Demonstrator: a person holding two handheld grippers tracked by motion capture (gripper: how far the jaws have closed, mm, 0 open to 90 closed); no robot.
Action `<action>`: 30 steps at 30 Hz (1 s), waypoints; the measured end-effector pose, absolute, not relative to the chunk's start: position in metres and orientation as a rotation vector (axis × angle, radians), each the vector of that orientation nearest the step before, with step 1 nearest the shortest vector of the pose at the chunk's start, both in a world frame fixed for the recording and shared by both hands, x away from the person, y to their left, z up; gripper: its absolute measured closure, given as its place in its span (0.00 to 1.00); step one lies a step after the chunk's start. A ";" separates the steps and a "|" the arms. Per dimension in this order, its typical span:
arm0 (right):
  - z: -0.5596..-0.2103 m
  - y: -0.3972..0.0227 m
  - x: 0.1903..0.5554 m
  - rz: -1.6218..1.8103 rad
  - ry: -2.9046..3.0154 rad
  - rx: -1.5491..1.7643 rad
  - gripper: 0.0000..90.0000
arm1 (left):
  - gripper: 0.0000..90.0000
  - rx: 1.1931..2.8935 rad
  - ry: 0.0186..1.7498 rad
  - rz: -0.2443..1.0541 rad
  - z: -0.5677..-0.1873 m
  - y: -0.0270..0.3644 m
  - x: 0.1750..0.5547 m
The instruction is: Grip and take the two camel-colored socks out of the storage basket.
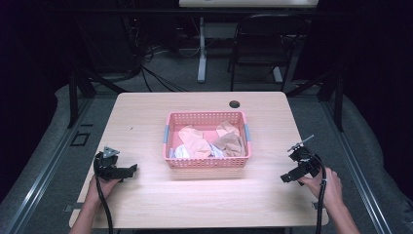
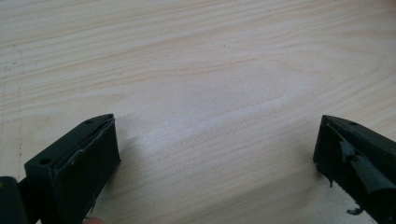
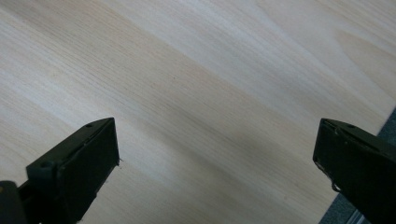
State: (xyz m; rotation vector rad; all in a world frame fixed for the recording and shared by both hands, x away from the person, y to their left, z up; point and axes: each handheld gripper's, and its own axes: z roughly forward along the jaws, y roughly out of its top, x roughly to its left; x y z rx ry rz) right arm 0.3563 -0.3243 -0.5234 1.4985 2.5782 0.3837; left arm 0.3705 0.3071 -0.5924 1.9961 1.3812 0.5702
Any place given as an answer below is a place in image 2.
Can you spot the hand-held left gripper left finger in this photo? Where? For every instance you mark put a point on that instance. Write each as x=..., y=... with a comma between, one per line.
x=77, y=174

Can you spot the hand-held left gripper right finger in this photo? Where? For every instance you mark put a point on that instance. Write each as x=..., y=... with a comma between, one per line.
x=358, y=155

